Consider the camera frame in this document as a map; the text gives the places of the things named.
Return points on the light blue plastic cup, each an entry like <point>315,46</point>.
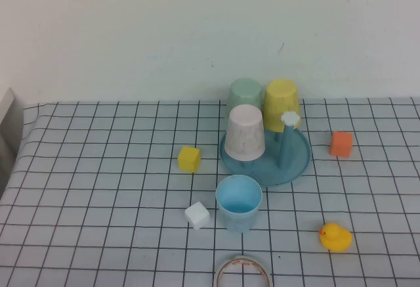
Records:
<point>239,198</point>

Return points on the pale pink plastic cup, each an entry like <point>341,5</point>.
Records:
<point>244,132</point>

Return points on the mint green plastic cup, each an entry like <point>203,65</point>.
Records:
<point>244,93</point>

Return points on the blue cup stand tray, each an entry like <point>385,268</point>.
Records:
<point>262,172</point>

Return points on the yellow plastic cup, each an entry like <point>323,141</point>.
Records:
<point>280,100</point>

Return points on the yellow cube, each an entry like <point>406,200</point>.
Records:
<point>188,159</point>

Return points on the white cube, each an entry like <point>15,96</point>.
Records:
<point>197,216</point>

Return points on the grey checkered tablecloth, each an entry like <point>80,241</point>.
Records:
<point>98,168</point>

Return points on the orange cube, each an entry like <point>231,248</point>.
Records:
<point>341,144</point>

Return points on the clear tape roll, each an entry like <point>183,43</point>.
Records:
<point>218,272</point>

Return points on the yellow rubber duck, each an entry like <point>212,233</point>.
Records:
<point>336,239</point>

